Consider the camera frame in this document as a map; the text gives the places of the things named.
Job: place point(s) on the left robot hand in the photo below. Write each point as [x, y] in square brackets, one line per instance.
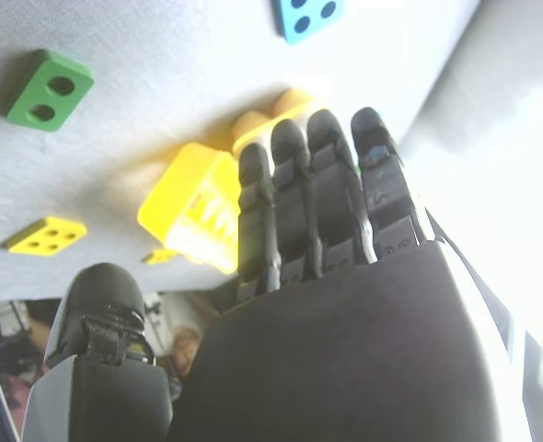
[345, 345]

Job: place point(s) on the yellow egg carton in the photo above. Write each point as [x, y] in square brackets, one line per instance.
[193, 184]

